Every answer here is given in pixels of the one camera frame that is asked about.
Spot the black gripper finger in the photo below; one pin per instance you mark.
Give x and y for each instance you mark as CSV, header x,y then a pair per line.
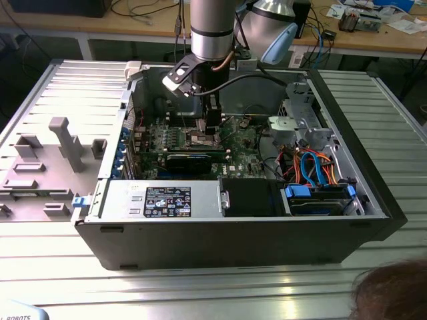
x,y
214,120

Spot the silver green CPU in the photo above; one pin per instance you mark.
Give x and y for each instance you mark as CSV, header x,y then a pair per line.
x,y
197,139

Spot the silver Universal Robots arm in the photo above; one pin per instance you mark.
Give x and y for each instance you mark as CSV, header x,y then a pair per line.
x,y
211,30

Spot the CPU socket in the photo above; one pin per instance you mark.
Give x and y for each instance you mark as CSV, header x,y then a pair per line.
x,y
187,138

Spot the black RAM slot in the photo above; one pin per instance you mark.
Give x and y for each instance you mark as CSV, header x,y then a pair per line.
x,y
176,119
176,116
176,124

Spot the CPU cooler heat sink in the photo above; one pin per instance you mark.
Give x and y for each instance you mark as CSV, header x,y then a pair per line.
x,y
348,21

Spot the green motherboard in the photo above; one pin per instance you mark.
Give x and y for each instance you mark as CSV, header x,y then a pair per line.
x,y
243,146

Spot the black graphics card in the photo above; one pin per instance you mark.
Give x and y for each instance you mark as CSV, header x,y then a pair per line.
x,y
188,165

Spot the silver metal drive cage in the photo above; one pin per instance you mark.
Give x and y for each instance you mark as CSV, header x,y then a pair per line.
x,y
290,128

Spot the grey case latch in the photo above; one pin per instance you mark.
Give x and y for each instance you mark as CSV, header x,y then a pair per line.
x,y
133,70

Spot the hard disk in blue carrier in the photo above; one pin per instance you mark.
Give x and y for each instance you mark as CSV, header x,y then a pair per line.
x,y
297,192

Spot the black PC case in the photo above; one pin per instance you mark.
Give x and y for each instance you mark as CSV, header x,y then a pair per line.
x,y
233,243

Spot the small black adapter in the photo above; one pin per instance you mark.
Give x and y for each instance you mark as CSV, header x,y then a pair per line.
x,y
329,35

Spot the silver power supply unit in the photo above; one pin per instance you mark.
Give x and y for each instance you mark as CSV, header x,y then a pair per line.
x,y
116,200

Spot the grey parts rack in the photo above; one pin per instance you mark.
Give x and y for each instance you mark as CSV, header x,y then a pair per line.
x,y
66,146

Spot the blue plastic latch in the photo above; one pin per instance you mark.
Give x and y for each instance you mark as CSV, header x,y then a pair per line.
x,y
78,202

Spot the small silver metal box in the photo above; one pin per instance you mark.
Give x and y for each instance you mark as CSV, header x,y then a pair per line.
x,y
370,23

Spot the large black box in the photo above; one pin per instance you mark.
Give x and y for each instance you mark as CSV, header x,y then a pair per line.
x,y
56,7

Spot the wooden desk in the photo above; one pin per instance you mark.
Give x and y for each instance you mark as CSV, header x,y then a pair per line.
x,y
50,23

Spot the blue box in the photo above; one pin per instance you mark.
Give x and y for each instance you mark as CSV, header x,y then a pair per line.
x,y
393,4

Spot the white papers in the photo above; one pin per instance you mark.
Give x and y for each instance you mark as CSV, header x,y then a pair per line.
x,y
405,26

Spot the person's brown-haired head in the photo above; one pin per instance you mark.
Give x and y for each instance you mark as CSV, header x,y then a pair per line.
x,y
393,293

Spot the pale blue teach pendant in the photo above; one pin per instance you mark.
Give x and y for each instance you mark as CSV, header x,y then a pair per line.
x,y
20,310

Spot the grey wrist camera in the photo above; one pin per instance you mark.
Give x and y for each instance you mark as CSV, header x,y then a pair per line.
x,y
247,63

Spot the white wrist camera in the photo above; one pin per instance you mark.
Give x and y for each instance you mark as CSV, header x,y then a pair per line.
x,y
173,81

